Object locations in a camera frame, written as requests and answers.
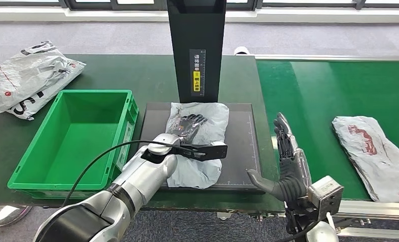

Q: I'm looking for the dark window frame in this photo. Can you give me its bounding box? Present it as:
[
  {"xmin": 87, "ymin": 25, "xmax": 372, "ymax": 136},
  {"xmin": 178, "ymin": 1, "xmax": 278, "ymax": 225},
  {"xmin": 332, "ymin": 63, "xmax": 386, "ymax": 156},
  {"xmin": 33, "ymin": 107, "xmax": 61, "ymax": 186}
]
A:
[{"xmin": 0, "ymin": 0, "xmax": 399, "ymax": 12}]

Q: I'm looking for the black yellow ruler label sticker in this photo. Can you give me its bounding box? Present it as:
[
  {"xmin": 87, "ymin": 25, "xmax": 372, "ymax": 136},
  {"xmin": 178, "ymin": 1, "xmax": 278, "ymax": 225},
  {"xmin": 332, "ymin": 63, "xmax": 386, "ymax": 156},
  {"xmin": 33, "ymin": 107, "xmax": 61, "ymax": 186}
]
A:
[{"xmin": 189, "ymin": 49, "xmax": 207, "ymax": 97}]

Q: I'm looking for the black inbound scanner machine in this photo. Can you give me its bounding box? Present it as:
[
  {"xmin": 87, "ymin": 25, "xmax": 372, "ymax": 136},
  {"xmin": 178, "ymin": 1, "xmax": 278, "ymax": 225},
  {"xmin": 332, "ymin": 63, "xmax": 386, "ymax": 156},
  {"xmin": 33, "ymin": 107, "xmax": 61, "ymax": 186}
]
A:
[{"xmin": 138, "ymin": 0, "xmax": 265, "ymax": 195}]

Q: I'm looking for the white crumpled courier bag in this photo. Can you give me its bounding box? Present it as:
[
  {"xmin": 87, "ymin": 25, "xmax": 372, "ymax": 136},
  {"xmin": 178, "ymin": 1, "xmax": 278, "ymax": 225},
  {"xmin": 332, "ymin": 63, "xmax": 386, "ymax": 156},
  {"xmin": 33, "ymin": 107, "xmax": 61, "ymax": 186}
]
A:
[{"xmin": 0, "ymin": 41, "xmax": 86, "ymax": 116}]

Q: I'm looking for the shiny metal round base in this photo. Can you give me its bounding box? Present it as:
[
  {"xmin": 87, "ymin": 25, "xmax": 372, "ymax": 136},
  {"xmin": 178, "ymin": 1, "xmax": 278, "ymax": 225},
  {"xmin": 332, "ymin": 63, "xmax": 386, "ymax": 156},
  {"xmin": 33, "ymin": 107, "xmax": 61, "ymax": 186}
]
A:
[{"xmin": 0, "ymin": 204, "xmax": 34, "ymax": 228}]

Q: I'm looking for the white window sill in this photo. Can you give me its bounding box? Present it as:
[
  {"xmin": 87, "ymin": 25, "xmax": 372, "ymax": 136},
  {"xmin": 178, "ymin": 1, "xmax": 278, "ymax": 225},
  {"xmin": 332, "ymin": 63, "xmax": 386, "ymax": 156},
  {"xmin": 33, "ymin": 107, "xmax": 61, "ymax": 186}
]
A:
[{"xmin": 0, "ymin": 7, "xmax": 399, "ymax": 24}]

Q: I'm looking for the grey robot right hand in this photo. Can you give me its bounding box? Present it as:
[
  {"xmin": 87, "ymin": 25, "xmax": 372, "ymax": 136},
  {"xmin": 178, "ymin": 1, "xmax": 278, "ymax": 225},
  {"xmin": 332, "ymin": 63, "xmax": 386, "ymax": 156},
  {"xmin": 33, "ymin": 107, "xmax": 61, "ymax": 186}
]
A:
[{"xmin": 246, "ymin": 112, "xmax": 312, "ymax": 204}]

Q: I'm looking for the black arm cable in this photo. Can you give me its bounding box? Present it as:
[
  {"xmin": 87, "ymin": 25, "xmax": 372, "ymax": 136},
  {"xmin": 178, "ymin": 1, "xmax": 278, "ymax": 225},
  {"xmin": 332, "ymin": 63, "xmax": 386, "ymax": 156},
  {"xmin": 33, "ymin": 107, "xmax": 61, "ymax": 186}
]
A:
[
  {"xmin": 60, "ymin": 139, "xmax": 200, "ymax": 209},
  {"xmin": 275, "ymin": 218, "xmax": 321, "ymax": 242}
]

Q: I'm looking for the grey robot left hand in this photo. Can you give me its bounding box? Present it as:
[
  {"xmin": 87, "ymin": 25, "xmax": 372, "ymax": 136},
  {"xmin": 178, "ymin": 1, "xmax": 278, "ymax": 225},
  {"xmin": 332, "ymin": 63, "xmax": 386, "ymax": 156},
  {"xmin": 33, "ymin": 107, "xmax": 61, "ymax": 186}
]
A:
[{"xmin": 172, "ymin": 113, "xmax": 209, "ymax": 145}]

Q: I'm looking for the green plastic crate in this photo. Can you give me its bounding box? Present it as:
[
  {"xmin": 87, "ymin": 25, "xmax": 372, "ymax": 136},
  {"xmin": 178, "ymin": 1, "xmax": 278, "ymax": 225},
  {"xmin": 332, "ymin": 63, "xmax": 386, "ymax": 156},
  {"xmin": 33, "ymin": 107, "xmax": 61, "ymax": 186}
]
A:
[{"xmin": 7, "ymin": 89, "xmax": 140, "ymax": 200}]

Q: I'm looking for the white bag with black letters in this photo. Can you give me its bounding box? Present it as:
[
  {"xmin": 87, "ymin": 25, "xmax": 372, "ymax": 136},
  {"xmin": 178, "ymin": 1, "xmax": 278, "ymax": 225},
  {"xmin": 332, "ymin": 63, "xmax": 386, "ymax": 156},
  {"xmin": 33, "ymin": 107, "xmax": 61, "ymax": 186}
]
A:
[{"xmin": 5, "ymin": 62, "xmax": 86, "ymax": 121}]

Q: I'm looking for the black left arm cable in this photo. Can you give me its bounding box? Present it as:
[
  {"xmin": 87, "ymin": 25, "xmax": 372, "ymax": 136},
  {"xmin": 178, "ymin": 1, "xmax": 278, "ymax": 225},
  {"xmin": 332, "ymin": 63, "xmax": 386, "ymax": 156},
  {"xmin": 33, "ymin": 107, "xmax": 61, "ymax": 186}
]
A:
[{"xmin": 60, "ymin": 139, "xmax": 200, "ymax": 209}]

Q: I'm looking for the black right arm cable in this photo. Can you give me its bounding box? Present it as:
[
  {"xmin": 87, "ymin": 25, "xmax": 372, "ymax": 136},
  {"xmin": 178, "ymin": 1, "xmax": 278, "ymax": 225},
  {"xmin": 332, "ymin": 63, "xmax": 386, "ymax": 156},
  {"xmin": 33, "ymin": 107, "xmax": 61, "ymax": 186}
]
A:
[{"xmin": 275, "ymin": 218, "xmax": 321, "ymax": 242}]

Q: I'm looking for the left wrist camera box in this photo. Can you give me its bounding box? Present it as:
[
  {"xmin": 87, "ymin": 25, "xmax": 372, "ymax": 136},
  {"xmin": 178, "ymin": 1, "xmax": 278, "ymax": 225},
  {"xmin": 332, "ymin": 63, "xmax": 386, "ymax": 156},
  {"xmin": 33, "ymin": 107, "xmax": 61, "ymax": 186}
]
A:
[{"xmin": 171, "ymin": 142, "xmax": 229, "ymax": 162}]

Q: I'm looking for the green conveyor belt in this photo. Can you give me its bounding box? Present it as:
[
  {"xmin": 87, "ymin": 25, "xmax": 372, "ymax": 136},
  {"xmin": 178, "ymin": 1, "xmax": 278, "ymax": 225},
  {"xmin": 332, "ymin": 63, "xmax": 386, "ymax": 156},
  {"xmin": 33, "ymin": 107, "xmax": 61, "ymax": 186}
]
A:
[{"xmin": 255, "ymin": 59, "xmax": 399, "ymax": 203}]

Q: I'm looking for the grey poly mailer red print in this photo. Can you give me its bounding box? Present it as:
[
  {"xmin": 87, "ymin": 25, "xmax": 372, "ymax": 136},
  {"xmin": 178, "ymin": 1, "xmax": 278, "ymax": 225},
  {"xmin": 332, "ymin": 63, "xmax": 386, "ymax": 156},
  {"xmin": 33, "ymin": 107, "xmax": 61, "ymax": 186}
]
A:
[
  {"xmin": 165, "ymin": 101, "xmax": 230, "ymax": 190},
  {"xmin": 331, "ymin": 115, "xmax": 399, "ymax": 203}
]

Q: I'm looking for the aluminium conveyor frame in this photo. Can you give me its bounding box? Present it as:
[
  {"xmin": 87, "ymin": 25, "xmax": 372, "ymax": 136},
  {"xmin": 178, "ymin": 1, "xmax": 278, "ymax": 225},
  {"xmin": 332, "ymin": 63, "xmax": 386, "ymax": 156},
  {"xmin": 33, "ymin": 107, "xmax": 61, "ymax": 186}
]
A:
[{"xmin": 254, "ymin": 54, "xmax": 399, "ymax": 239}]

